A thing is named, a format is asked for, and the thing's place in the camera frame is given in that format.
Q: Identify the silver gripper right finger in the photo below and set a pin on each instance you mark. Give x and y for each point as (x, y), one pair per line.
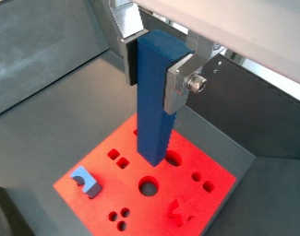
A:
(184, 78)

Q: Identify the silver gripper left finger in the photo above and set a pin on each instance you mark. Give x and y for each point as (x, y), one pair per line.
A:
(130, 28)

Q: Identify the dark blue rectangular bar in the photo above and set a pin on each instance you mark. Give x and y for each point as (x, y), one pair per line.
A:
(159, 52)

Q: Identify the red peg board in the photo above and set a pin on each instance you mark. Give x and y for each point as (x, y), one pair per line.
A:
(131, 207)

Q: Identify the black curved fixture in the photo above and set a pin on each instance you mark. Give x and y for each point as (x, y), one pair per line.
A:
(13, 224)

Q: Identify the light blue notched block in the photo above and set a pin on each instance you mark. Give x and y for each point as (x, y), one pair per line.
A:
(85, 180)

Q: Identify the red star peg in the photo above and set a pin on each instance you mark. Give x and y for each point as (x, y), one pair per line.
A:
(182, 211)

